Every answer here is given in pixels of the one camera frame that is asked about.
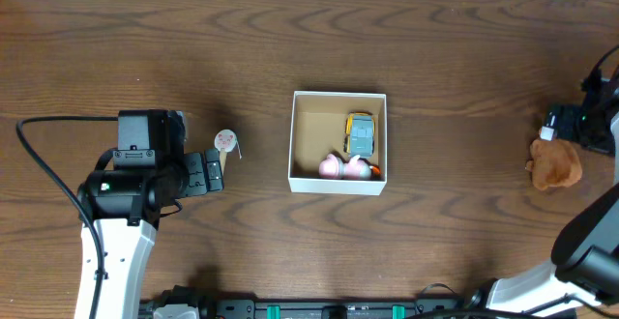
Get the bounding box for brown plush with orange top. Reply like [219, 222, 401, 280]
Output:
[525, 127, 583, 190]

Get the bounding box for pink duck toy with hat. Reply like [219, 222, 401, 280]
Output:
[318, 154, 381, 181]

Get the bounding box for yellow grey toy truck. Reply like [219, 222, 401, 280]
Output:
[343, 112, 375, 159]

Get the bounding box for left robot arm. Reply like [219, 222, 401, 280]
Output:
[74, 110, 224, 318]

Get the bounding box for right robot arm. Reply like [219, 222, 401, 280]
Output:
[480, 68, 618, 317]

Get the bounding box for white cardboard box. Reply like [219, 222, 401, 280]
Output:
[287, 91, 388, 195]

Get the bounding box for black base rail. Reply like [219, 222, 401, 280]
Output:
[139, 284, 576, 319]

